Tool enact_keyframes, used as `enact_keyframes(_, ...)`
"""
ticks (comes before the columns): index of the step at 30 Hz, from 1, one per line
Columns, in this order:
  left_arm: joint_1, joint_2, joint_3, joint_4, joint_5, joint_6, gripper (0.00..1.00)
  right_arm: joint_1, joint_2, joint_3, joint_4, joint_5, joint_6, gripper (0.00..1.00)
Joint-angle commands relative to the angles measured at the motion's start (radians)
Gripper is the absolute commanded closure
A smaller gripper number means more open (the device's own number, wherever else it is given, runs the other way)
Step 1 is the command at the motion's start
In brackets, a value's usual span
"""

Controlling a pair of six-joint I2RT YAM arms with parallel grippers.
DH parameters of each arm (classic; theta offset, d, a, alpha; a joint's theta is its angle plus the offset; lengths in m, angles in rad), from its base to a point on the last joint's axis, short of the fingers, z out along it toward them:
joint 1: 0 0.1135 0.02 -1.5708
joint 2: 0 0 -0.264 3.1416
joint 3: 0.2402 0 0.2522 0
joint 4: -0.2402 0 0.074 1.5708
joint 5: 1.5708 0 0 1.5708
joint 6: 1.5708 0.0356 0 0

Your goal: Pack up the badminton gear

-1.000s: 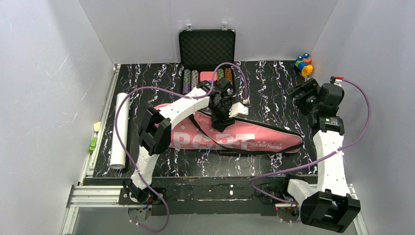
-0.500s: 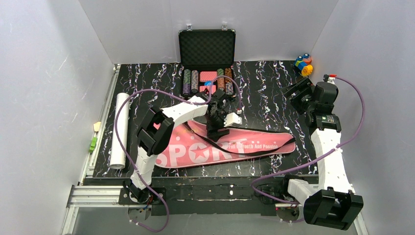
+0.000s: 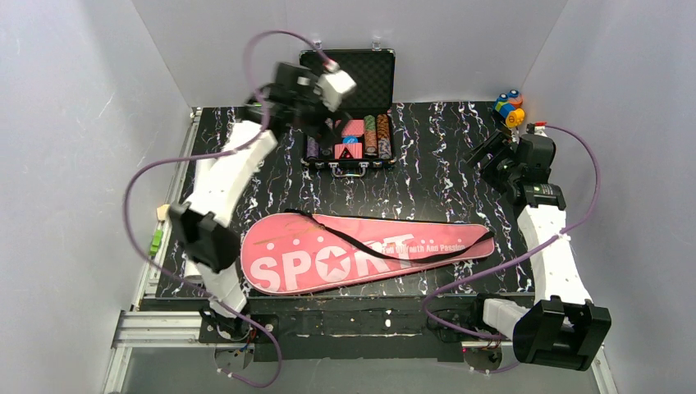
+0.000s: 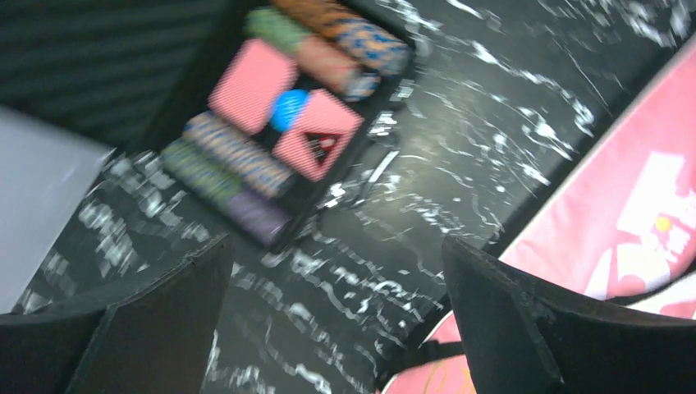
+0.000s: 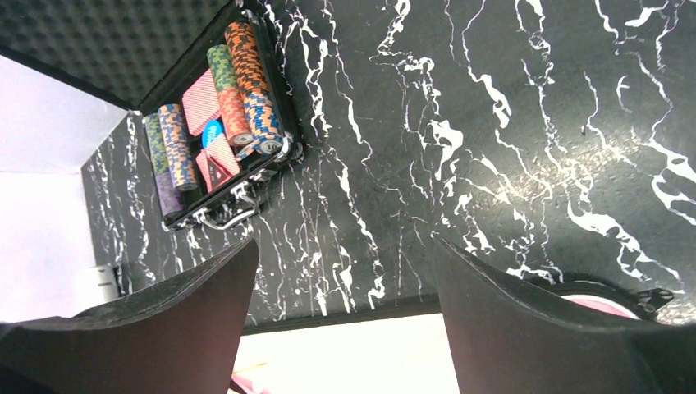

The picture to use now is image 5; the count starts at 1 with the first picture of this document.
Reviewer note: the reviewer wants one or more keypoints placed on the pink racket bag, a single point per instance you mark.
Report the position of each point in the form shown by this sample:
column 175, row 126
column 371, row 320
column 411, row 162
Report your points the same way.
column 389, row 355

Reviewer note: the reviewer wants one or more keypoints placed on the black poker chip case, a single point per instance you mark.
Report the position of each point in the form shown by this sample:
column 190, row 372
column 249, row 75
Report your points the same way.
column 201, row 77

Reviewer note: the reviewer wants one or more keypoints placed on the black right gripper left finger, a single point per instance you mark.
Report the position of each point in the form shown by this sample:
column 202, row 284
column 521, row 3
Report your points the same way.
column 180, row 335

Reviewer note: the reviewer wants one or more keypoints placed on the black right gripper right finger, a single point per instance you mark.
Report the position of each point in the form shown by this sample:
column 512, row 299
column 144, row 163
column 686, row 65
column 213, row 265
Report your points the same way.
column 508, row 335

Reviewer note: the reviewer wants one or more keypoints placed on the white shuttlecock tube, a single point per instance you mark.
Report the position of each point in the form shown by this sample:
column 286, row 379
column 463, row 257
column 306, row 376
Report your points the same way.
column 97, row 285

